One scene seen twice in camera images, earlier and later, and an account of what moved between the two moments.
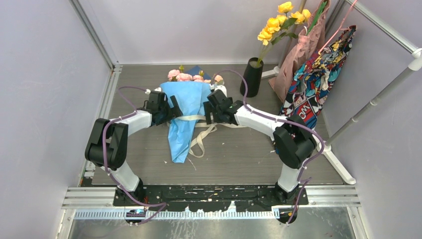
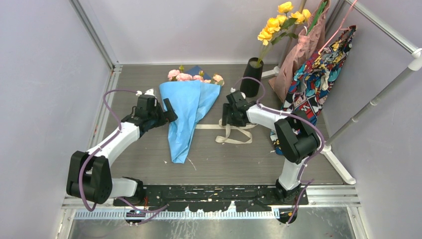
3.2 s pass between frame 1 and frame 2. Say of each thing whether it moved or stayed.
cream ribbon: moved
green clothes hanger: stayed
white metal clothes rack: stayed
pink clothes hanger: stayed
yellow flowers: stayed
